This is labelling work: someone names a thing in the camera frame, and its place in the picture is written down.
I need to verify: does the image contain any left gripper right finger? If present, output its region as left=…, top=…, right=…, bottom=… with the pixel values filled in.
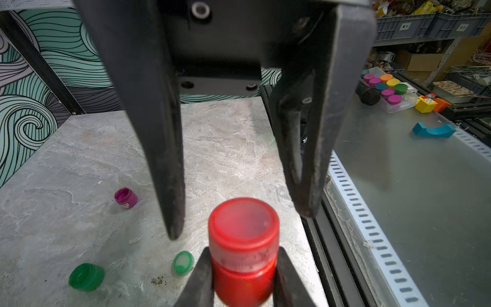
left=273, top=247, right=316, bottom=307

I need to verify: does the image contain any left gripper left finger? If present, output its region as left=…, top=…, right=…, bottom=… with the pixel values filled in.
left=174, top=247, right=214, bottom=307

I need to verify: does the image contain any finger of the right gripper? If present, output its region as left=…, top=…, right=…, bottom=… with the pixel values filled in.
left=74, top=1, right=185, bottom=240

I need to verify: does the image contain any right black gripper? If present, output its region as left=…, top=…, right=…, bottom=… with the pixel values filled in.
left=161, top=1, right=376, bottom=217

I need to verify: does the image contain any red paint jar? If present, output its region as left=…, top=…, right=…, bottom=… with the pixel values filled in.
left=212, top=258, right=277, bottom=306

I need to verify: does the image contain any red jar lid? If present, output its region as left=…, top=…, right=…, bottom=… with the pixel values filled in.
left=208, top=198, right=280, bottom=274

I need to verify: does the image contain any green jar lid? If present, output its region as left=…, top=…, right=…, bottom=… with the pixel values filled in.
left=171, top=251, right=194, bottom=276

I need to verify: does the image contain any clear box of paint jars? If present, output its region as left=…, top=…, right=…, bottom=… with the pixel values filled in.
left=356, top=67, right=418, bottom=114

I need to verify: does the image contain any green paint jar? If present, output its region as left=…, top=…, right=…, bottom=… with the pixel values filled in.
left=69, top=263, right=105, bottom=292

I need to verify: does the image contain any purple paint jar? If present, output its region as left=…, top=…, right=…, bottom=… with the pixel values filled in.
left=114, top=188, right=138, bottom=209

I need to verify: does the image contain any teal arch block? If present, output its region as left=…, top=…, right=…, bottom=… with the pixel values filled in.
left=412, top=122, right=456, bottom=138

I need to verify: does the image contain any grey storage crate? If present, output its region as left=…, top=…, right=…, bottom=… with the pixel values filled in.
left=375, top=14, right=436, bottom=42

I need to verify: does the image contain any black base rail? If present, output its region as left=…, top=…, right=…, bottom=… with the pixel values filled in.
left=259, top=84, right=381, bottom=307

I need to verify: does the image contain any white slotted cable duct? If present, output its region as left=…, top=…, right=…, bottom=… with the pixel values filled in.
left=325, top=153, right=428, bottom=306

